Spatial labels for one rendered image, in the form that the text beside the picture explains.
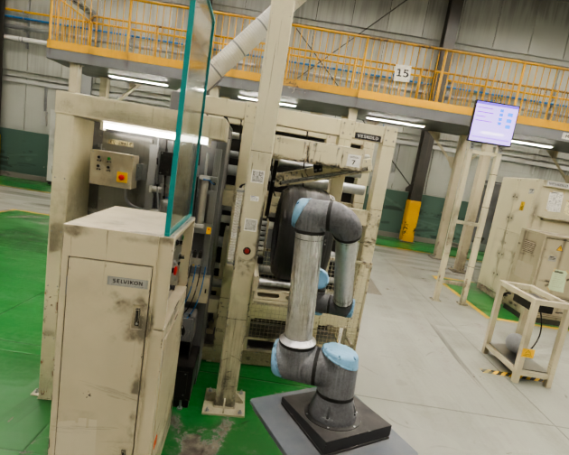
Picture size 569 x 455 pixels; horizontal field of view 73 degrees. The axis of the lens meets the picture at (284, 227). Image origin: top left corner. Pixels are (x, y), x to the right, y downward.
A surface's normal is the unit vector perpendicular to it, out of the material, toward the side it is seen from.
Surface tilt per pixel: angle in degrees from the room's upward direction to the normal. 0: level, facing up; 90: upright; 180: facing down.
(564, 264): 90
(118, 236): 90
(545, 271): 90
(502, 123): 90
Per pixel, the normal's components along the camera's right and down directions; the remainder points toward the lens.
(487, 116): -0.02, 0.15
